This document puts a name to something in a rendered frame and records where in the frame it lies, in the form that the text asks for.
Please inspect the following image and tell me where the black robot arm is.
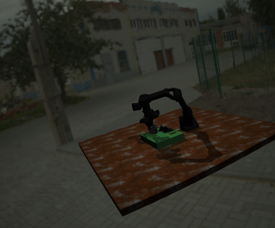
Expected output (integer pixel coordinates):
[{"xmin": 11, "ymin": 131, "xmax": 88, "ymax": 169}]
[{"xmin": 132, "ymin": 87, "xmax": 193, "ymax": 123}]

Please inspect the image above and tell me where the green flat panel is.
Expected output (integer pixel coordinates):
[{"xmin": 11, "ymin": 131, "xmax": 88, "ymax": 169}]
[{"xmin": 140, "ymin": 125, "xmax": 185, "ymax": 149}]

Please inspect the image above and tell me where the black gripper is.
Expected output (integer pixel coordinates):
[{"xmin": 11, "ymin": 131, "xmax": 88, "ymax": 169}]
[{"xmin": 140, "ymin": 108, "xmax": 154, "ymax": 129}]

